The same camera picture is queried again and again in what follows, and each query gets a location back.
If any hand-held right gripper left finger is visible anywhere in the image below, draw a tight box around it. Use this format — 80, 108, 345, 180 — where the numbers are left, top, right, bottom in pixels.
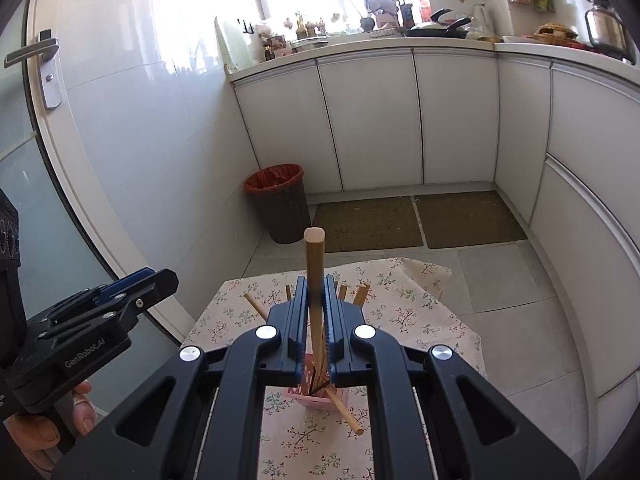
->
52, 275, 309, 480

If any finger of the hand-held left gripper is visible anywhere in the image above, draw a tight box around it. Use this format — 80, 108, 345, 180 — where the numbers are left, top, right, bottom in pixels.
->
30, 267, 157, 322
107, 268, 180, 331

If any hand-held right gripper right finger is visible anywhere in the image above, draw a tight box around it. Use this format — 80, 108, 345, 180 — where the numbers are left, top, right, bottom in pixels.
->
323, 275, 581, 480

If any wooden chopstick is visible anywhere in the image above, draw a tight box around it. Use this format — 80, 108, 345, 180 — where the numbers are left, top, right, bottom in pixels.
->
304, 227, 332, 396
243, 294, 269, 322
324, 387, 365, 436

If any pink perforated utensil holder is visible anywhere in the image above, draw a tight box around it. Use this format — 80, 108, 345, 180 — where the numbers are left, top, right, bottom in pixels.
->
282, 352, 351, 411

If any person's left hand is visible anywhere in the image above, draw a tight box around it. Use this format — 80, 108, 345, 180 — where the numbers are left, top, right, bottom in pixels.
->
6, 380, 97, 472

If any floral tablecloth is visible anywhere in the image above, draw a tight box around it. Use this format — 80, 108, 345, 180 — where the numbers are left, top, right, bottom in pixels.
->
184, 256, 486, 480

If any brown trash bin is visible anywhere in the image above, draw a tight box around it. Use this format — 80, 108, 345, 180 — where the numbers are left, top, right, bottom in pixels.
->
243, 162, 312, 245

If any brown floor mat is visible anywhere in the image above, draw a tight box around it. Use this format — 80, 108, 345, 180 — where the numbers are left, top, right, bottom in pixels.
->
412, 190, 528, 250
311, 196, 425, 253

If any frosted glass door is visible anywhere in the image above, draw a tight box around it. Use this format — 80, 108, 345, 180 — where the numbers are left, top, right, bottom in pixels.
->
0, 0, 183, 356

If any white cutting board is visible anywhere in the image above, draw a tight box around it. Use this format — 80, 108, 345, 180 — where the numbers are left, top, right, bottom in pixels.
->
215, 14, 251, 68

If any row of small ornaments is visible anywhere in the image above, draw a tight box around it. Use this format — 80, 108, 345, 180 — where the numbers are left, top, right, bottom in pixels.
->
252, 10, 351, 60

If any steel basin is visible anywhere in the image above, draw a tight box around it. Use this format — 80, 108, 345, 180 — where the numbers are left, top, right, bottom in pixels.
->
291, 36, 330, 53

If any black frying pan with lid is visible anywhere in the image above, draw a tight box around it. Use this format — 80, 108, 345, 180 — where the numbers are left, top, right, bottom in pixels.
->
404, 8, 473, 40

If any dark horse figurine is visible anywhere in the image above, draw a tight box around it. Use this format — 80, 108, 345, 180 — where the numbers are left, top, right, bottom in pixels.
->
364, 0, 401, 21

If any wicker basket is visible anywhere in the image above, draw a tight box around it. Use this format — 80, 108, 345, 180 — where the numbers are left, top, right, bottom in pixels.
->
532, 22, 578, 43

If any silver door handle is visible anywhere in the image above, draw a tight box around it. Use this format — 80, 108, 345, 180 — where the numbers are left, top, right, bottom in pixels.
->
4, 30, 63, 110

